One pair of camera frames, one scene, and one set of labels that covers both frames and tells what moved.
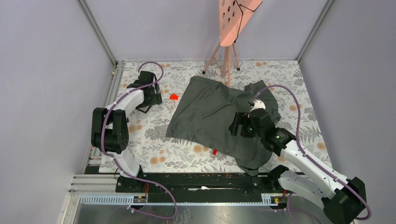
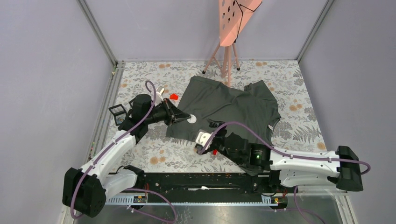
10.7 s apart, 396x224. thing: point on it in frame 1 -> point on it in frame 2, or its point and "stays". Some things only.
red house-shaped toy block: x=174 y=96 stays
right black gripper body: x=248 y=130 -> x=219 y=144
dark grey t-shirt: x=202 y=117 stays
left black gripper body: x=155 y=98 -> x=165 y=112
